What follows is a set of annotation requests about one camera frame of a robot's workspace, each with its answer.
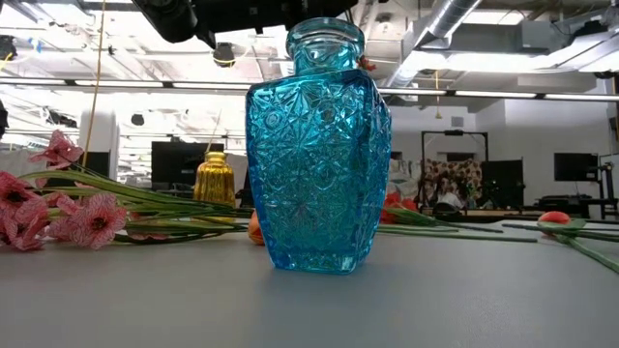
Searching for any blue cut-glass vase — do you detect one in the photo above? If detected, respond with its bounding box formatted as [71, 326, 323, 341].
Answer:
[245, 16, 393, 276]

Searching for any yellow glass vase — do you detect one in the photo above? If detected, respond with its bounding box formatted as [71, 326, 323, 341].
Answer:
[192, 151, 237, 207]

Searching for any ceiling light strip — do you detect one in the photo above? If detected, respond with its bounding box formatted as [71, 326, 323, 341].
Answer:
[171, 81, 252, 91]
[377, 88, 449, 97]

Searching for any large black monitor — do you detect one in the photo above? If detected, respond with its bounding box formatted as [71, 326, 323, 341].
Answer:
[151, 141, 226, 188]

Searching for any brown patterned fabric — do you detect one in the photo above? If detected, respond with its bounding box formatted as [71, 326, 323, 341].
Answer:
[421, 159, 485, 194]

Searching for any black screen by pillar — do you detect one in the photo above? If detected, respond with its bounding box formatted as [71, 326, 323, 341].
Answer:
[79, 152, 111, 179]

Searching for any person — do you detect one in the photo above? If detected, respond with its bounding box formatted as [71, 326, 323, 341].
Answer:
[432, 176, 466, 212]

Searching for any black cabinet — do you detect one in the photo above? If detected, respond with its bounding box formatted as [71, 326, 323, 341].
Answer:
[481, 159, 524, 210]

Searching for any black bench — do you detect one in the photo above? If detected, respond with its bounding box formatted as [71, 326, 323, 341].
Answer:
[539, 192, 619, 219]

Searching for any black equipment stand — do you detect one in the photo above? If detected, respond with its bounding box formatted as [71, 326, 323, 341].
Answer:
[598, 161, 619, 219]

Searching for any black ceiling dome camera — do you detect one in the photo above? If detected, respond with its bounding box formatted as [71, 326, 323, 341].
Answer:
[212, 42, 237, 69]

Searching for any silver ventilation duct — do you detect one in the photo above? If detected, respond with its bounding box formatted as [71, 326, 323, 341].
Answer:
[386, 0, 485, 88]

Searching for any black frame stand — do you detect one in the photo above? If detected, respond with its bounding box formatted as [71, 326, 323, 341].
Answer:
[421, 130, 489, 168]

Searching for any small black wall monitor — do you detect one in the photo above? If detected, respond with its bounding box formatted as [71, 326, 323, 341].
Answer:
[553, 153, 600, 183]

